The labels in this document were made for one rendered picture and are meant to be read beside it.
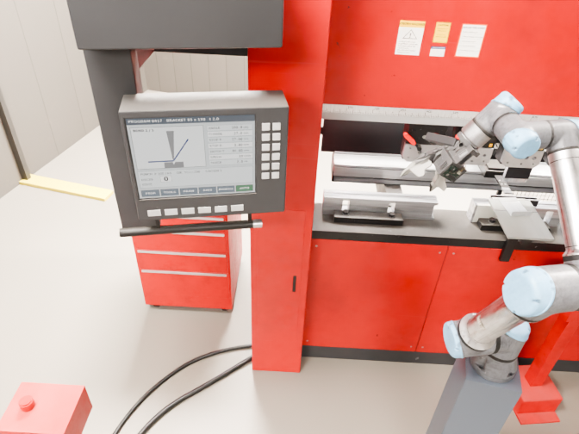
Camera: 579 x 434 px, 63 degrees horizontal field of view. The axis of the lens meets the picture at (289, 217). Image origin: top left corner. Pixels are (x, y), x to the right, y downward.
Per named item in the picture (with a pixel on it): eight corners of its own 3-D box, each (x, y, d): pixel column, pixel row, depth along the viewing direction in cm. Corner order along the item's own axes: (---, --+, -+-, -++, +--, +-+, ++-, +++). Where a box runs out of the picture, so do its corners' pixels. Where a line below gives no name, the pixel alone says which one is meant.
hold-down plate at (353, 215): (333, 222, 208) (334, 216, 206) (333, 214, 212) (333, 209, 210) (401, 226, 207) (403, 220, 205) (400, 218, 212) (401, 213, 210)
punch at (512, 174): (502, 182, 201) (509, 163, 195) (501, 179, 202) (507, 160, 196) (526, 183, 201) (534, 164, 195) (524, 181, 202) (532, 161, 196)
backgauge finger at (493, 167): (493, 195, 209) (496, 186, 206) (477, 165, 230) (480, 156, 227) (520, 197, 209) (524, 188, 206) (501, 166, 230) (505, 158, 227)
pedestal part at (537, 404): (520, 424, 229) (529, 411, 221) (497, 380, 248) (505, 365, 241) (559, 422, 231) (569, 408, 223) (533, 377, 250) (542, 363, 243)
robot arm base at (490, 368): (517, 387, 156) (527, 369, 150) (470, 376, 159) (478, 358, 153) (513, 351, 168) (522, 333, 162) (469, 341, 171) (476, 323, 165)
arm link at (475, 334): (487, 358, 155) (598, 301, 108) (445, 363, 153) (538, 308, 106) (475, 322, 161) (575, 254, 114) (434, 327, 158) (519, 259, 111)
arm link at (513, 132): (560, 134, 116) (537, 109, 123) (519, 136, 114) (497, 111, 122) (546, 160, 121) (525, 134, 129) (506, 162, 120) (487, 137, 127)
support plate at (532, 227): (507, 238, 184) (507, 236, 184) (487, 200, 205) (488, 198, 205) (553, 241, 184) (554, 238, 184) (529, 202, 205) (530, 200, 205)
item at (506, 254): (506, 275, 199) (523, 236, 186) (495, 253, 211) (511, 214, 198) (515, 276, 199) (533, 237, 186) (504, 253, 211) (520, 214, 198)
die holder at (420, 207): (321, 213, 212) (323, 196, 206) (321, 206, 217) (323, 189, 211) (433, 220, 212) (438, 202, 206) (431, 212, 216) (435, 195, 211)
